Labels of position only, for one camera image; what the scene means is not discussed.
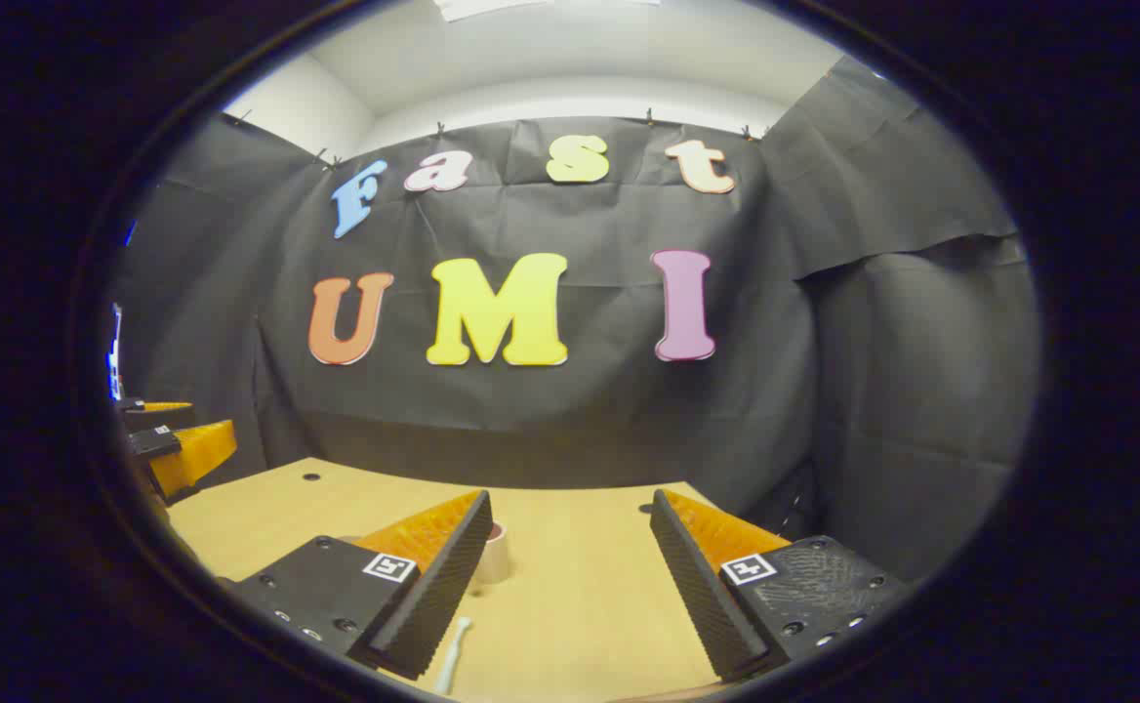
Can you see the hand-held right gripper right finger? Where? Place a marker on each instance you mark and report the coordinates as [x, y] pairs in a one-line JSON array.
[[697, 586]]

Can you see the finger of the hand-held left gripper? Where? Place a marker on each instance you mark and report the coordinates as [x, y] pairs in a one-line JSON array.
[[194, 454], [155, 414]]

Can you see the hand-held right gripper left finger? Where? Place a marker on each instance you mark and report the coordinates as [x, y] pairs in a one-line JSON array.
[[453, 576]]

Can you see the beige cup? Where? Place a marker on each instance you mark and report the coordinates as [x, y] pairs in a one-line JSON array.
[[495, 558]]

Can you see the white toothbrush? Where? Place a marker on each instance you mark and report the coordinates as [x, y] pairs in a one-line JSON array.
[[451, 659]]

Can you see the wooden desktop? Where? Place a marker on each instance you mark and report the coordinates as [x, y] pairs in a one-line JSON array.
[[570, 605]]

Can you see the computer monitor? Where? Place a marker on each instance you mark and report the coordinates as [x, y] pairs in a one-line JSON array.
[[113, 351]]

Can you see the black backdrop cloth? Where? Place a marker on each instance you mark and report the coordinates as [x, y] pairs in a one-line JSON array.
[[570, 410]]

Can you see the white ceiling light panel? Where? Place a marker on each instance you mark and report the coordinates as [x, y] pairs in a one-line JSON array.
[[487, 8]]

